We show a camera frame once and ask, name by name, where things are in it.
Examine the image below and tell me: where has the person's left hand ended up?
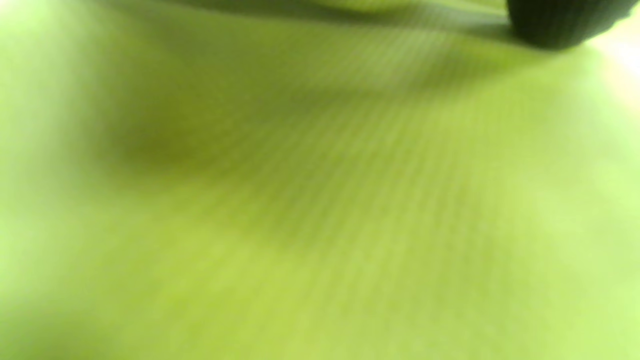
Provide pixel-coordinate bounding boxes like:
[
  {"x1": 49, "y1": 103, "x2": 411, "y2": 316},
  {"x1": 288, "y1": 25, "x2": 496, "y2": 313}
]
[{"x1": 506, "y1": 0, "x2": 640, "y2": 51}]

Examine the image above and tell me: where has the yellow t-shirt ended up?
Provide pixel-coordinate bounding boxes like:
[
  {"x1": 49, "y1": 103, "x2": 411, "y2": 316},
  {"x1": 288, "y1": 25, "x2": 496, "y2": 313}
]
[{"x1": 0, "y1": 0, "x2": 640, "y2": 360}]

